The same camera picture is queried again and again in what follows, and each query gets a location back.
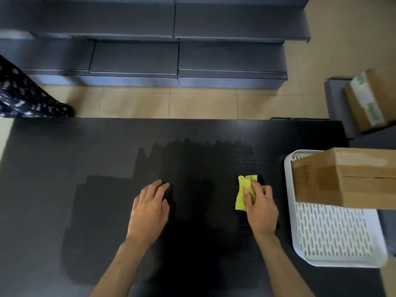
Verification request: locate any person's right hand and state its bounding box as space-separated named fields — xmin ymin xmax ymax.
xmin=243 ymin=181 xmax=279 ymax=240

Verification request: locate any person's left hand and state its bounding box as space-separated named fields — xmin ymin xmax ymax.
xmin=126 ymin=179 xmax=171 ymax=245

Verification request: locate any yellow cleaning cloth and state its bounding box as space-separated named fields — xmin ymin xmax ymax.
xmin=235 ymin=174 xmax=259 ymax=211

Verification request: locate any person's left forearm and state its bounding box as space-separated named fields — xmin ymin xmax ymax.
xmin=89 ymin=235 xmax=158 ymax=297

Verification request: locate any person's right forearm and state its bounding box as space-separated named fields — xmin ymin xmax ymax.
xmin=254 ymin=233 xmax=315 ymax=297

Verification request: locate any white perforated plastic tray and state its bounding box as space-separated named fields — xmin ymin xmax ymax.
xmin=284 ymin=150 xmax=389 ymax=269

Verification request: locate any brown wooden box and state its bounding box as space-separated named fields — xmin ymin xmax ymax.
xmin=291 ymin=147 xmax=396 ymax=211

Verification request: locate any grey metal shelf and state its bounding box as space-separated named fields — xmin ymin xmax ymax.
xmin=174 ymin=0 xmax=312 ymax=44
xmin=0 ymin=0 xmax=176 ymax=40
xmin=0 ymin=38 xmax=96 ymax=86
xmin=178 ymin=42 xmax=289 ymax=89
xmin=89 ymin=40 xmax=180 ymax=87

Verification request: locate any grey stool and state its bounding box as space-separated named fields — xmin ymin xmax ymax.
xmin=324 ymin=77 xmax=396 ymax=149

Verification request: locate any taped cardboard box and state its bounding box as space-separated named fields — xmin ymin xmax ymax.
xmin=342 ymin=65 xmax=396 ymax=133

